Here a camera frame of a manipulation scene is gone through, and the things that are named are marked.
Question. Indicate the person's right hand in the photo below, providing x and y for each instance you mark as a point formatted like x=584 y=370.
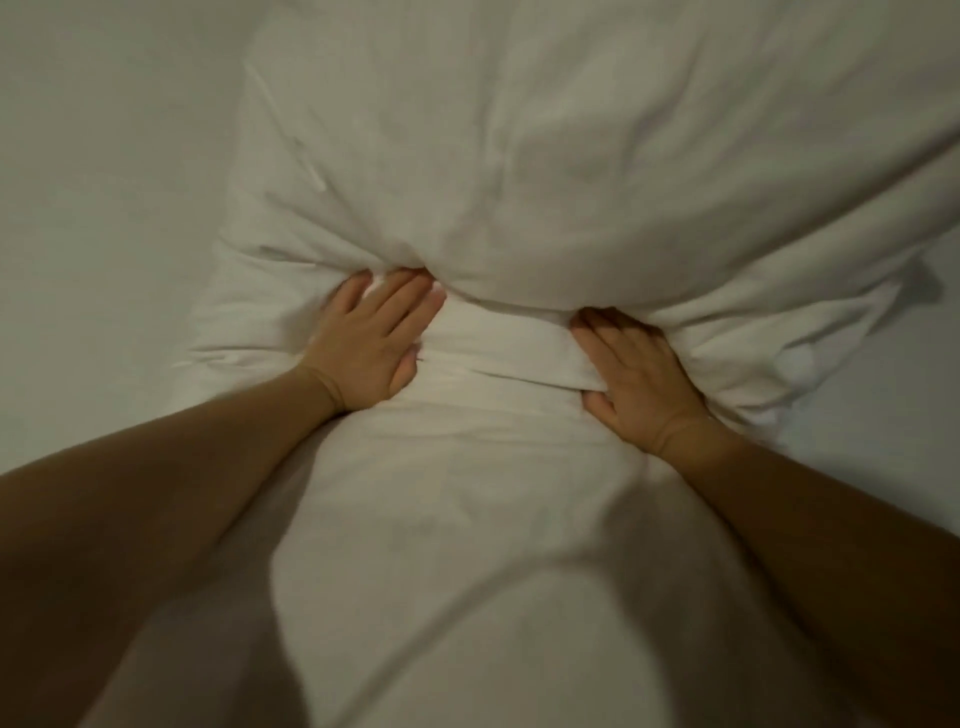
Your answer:
x=638 y=383

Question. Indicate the person's left hand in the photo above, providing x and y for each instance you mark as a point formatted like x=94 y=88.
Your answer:
x=368 y=345

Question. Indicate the white duvet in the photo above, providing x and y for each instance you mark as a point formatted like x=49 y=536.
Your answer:
x=525 y=150

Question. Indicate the white bed sheet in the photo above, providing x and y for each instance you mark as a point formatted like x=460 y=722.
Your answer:
x=105 y=210

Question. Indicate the person's right forearm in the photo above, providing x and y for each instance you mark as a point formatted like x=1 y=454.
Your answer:
x=840 y=570

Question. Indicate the person's left forearm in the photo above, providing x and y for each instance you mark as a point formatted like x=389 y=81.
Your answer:
x=135 y=540

